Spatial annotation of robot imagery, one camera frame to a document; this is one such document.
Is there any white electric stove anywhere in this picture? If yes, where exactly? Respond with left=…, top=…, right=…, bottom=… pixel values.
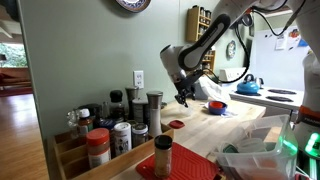
left=218, top=67, right=306, bottom=118

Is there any wrist mounted camera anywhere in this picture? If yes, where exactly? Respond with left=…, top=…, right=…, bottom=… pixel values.
left=187, top=69, right=205, bottom=84

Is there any dark steel grinder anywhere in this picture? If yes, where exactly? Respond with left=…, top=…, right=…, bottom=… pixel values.
left=124, top=86, right=140, bottom=121

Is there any small red lid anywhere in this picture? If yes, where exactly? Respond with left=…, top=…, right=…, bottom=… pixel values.
left=168, top=119, right=186, bottom=130

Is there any small round wall clock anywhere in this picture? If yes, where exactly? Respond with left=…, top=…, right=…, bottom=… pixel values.
left=226, top=39, right=237, bottom=60

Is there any white cap sauce bottle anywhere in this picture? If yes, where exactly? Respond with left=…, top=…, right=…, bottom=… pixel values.
left=77, top=108, right=94, bottom=138

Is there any red rug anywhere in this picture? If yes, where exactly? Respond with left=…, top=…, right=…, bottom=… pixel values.
left=0, top=86, right=34, bottom=98

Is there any clear plastic bin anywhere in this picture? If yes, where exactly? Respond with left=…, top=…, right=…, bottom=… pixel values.
left=211, top=114, right=299, bottom=180

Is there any steel pepper grinder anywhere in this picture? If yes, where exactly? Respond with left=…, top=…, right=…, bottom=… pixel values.
left=146, top=90, right=164, bottom=138

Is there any decorative wall plate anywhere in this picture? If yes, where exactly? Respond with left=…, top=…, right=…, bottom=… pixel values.
left=115, top=0, right=152, bottom=14

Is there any black lid spice jar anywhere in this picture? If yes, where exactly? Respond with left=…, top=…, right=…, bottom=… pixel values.
left=153, top=134, right=173, bottom=179

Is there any white printed spice shaker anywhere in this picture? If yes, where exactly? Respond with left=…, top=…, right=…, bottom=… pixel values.
left=113, top=121, right=133, bottom=157

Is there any wooden spice tray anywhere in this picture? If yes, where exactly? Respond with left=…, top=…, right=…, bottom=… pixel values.
left=46, top=122, right=175, bottom=180

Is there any blue kettle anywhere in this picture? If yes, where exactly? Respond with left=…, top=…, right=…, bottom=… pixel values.
left=236, top=73, right=261, bottom=95

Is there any wooden spice rack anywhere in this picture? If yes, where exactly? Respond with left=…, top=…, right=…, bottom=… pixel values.
left=185, top=5, right=214, bottom=44
left=199, top=48, right=217, bottom=75

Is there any white crumpled cloth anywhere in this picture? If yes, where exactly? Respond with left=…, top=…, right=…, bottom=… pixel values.
left=198, top=77, right=231, bottom=103

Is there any white refrigerator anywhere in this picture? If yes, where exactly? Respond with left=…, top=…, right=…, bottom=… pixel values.
left=249, top=25, right=312, bottom=92

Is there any white fridge paper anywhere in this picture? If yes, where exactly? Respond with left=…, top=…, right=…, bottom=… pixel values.
left=274, top=31, right=288, bottom=51

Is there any white lid canister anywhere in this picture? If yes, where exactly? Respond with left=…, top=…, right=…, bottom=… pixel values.
left=131, top=97, right=149, bottom=124

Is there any orange bowl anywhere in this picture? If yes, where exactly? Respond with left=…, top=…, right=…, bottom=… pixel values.
left=209, top=101, right=225, bottom=110

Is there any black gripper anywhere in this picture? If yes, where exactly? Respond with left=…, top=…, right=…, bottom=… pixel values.
left=173, top=77, right=198, bottom=109

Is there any dark blue lid jar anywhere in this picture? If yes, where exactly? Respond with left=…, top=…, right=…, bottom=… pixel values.
left=98, top=118, right=117, bottom=159

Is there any clear glass bottle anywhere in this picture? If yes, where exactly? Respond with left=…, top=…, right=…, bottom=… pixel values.
left=65, top=109, right=80, bottom=139

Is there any green lid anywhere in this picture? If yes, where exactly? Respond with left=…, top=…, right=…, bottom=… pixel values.
left=222, top=143, right=240, bottom=154

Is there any black cap glass bottle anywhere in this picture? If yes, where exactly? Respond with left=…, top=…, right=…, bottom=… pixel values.
left=109, top=89, right=126, bottom=123

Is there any dark lid glass jar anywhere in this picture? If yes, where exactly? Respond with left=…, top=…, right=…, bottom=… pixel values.
left=131, top=123, right=149, bottom=149

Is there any wooden bench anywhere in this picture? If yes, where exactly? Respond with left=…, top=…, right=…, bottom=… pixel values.
left=0, top=67, right=33, bottom=89

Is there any clear plastic container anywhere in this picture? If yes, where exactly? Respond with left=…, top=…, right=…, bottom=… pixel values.
left=173, top=100, right=196, bottom=118

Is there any red lid spice jar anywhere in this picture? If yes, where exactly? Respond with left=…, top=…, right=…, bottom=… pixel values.
left=85, top=127, right=112, bottom=170

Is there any red silicone mat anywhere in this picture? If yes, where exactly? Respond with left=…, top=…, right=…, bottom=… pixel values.
left=135, top=142, right=221, bottom=180

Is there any white wall outlet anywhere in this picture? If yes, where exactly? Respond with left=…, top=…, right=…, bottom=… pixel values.
left=133, top=69, right=145, bottom=90

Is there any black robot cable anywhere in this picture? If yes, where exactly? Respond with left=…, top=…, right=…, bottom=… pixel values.
left=204, top=0, right=308, bottom=85

